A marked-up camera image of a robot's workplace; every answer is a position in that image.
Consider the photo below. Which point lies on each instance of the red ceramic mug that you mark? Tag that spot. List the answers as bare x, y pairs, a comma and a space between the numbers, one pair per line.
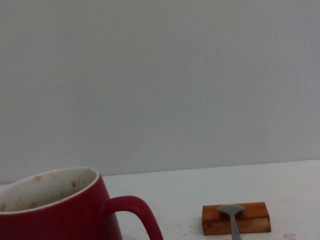
62, 220

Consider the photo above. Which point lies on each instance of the dark orange wooden block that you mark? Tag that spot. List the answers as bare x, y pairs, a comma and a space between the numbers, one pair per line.
252, 220

